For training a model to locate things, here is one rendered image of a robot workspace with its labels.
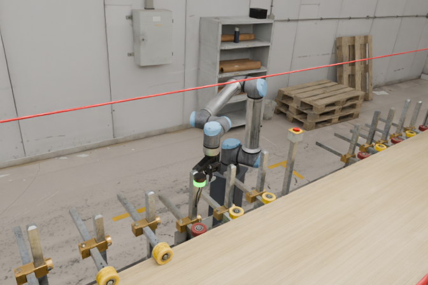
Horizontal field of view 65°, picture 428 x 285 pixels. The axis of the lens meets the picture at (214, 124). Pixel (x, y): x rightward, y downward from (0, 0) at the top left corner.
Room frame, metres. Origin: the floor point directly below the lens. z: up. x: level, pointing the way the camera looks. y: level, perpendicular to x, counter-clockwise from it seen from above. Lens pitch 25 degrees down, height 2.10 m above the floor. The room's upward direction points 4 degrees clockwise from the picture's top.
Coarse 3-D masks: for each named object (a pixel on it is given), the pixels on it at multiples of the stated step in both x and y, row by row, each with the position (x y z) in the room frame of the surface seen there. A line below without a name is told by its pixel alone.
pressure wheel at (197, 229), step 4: (196, 224) 1.37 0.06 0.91; (200, 224) 1.37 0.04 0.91; (192, 228) 1.33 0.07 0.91; (196, 228) 1.34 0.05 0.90; (200, 228) 1.34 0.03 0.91; (204, 228) 1.34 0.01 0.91; (192, 232) 1.32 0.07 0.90; (196, 232) 1.31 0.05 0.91; (200, 232) 1.31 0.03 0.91; (204, 232) 1.32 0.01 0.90; (196, 236) 1.30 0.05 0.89
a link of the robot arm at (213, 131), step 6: (204, 126) 1.61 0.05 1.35; (210, 126) 1.61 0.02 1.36; (216, 126) 1.61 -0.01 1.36; (204, 132) 1.60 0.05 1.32; (210, 132) 1.58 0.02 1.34; (216, 132) 1.58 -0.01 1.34; (222, 132) 1.64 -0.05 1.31; (204, 138) 1.60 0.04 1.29; (210, 138) 1.58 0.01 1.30; (216, 138) 1.58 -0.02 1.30; (204, 144) 1.59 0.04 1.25; (210, 144) 1.58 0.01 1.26; (216, 144) 1.58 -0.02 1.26
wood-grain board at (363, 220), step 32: (384, 160) 2.19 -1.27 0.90; (416, 160) 2.22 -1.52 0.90; (320, 192) 1.73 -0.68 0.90; (352, 192) 1.75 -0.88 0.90; (384, 192) 1.78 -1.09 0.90; (416, 192) 1.80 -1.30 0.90; (224, 224) 1.39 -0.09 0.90; (256, 224) 1.40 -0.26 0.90; (288, 224) 1.42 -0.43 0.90; (320, 224) 1.44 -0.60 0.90; (352, 224) 1.45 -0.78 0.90; (384, 224) 1.47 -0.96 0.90; (416, 224) 1.49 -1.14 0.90; (192, 256) 1.16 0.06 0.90; (224, 256) 1.17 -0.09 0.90; (256, 256) 1.18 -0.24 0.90; (288, 256) 1.19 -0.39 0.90; (320, 256) 1.21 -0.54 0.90; (352, 256) 1.22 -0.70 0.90; (384, 256) 1.23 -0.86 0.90; (416, 256) 1.25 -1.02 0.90
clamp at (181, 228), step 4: (188, 216) 1.47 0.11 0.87; (200, 216) 1.48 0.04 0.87; (184, 220) 1.43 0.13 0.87; (188, 220) 1.43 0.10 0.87; (192, 220) 1.44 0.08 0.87; (196, 220) 1.45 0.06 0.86; (200, 220) 1.46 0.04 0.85; (176, 224) 1.42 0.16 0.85; (180, 224) 1.40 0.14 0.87; (184, 224) 1.40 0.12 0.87; (188, 224) 1.41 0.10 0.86; (192, 224) 1.43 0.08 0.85; (176, 228) 1.42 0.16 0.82; (180, 228) 1.39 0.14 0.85; (184, 228) 1.40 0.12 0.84; (180, 232) 1.39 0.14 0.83
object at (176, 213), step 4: (160, 196) 1.64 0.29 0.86; (164, 196) 1.65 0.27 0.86; (160, 200) 1.63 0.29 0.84; (164, 200) 1.60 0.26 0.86; (168, 200) 1.61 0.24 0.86; (164, 204) 1.60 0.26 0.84; (168, 204) 1.57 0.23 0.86; (172, 204) 1.57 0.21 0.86; (168, 208) 1.56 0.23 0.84; (172, 208) 1.54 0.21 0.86; (176, 208) 1.54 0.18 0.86; (172, 212) 1.53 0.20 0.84; (176, 212) 1.50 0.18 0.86; (180, 212) 1.51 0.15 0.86; (176, 216) 1.49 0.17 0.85; (180, 216) 1.47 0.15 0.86; (184, 216) 1.48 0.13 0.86; (188, 228) 1.39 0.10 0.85; (192, 236) 1.36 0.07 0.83
